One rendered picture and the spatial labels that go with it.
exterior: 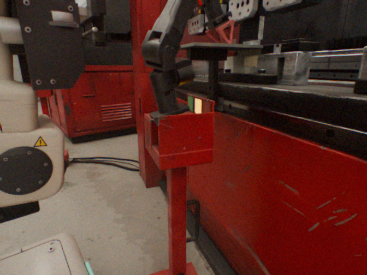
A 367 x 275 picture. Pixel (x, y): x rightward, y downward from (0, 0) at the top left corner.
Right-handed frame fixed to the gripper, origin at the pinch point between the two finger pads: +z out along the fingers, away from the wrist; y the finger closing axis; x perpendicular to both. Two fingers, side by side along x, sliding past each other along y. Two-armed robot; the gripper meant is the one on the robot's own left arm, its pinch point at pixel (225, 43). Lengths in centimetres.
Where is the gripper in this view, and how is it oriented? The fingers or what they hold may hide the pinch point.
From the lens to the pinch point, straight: 91.5
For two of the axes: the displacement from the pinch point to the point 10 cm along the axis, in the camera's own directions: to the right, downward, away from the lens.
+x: -8.3, 5.4, -1.8
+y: -3.7, -2.7, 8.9
